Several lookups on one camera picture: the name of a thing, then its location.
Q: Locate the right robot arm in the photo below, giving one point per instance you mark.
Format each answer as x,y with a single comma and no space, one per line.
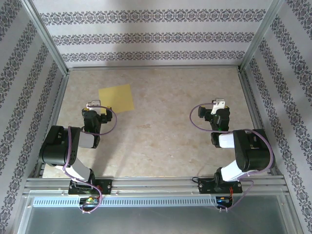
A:
253,151

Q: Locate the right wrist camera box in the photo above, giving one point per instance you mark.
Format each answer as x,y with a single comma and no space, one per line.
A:
218,106

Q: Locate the grey metal sheet panel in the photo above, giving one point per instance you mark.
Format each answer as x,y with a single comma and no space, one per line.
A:
156,221

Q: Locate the yellow paper sheet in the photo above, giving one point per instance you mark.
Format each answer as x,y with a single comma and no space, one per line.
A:
117,97

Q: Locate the aluminium side rail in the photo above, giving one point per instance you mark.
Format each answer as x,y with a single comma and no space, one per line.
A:
54,117
255,109

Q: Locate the aluminium rail along wall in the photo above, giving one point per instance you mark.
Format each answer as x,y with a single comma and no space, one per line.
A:
153,67

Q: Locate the aluminium frame rail at bases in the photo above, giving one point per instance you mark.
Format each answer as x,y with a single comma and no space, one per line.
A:
156,186

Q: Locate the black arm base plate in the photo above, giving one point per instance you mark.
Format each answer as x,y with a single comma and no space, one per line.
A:
204,186
107,186

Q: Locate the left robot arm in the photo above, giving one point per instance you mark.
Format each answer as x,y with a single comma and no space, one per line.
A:
53,146

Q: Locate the aluminium corner post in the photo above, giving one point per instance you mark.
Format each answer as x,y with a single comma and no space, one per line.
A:
47,39
262,34

